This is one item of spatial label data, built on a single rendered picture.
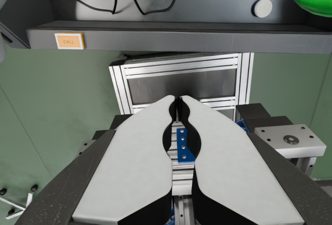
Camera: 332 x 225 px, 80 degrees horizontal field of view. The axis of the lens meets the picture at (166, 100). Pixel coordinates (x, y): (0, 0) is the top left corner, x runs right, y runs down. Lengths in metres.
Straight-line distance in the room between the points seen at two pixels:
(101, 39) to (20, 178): 2.30
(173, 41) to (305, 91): 1.51
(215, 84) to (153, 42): 0.92
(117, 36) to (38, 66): 1.33
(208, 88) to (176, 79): 0.21
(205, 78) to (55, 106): 1.20
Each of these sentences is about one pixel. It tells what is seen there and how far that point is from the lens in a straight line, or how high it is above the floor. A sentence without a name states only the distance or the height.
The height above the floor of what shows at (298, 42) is 0.95.
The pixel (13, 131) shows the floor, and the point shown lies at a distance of 2.20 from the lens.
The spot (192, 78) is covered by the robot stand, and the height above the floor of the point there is 0.21.
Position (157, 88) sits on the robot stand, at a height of 0.21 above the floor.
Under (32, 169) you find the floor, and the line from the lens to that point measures 2.46.
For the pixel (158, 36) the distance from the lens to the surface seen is 0.42.
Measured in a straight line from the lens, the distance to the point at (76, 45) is 0.45.
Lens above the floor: 1.36
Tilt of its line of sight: 61 degrees down
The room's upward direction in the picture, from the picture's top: 178 degrees counter-clockwise
